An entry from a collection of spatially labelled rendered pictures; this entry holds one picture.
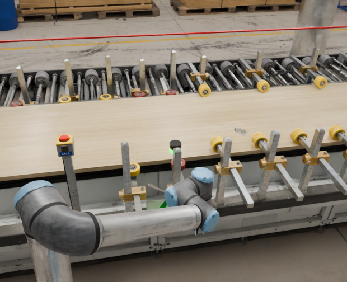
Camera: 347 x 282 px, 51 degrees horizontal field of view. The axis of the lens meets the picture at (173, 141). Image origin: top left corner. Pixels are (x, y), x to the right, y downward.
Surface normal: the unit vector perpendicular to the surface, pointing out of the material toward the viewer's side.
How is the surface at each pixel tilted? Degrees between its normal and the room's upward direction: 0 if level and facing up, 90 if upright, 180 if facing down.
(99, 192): 90
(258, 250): 0
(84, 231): 44
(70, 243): 67
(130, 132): 0
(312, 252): 0
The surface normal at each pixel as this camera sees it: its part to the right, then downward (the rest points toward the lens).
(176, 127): 0.03, -0.82
